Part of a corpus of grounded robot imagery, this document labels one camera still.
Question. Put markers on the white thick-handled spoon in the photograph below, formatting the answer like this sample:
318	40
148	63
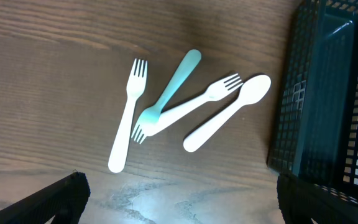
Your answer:
251	92

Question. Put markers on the mint green plastic fork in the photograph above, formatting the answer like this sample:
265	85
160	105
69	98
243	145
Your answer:
151	115

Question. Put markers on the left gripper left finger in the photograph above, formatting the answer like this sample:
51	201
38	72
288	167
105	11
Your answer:
62	202

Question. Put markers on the black plastic basket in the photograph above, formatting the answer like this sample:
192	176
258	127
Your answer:
315	133

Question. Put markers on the white plastic fork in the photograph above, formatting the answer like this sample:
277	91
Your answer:
134	89
214	92

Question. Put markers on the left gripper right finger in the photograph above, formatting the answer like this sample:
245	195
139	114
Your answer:
303	202

